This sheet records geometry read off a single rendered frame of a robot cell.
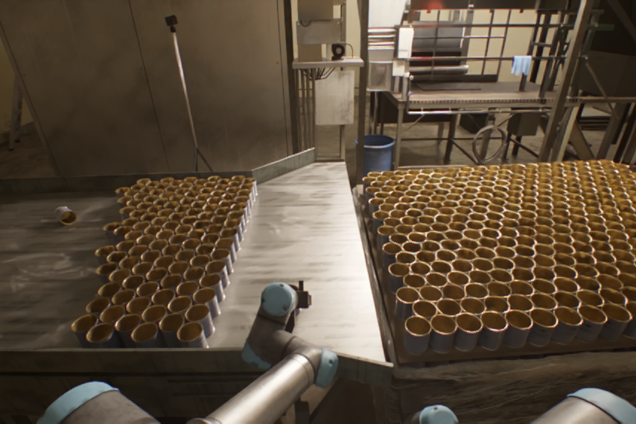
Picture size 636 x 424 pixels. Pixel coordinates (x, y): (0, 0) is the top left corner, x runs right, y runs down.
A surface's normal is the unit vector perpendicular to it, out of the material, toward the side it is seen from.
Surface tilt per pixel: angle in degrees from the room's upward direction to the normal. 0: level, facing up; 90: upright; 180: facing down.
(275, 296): 45
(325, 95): 90
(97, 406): 19
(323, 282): 0
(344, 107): 90
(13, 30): 90
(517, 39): 90
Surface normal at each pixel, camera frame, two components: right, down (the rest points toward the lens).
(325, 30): 0.01, 0.49
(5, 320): -0.03, -0.87
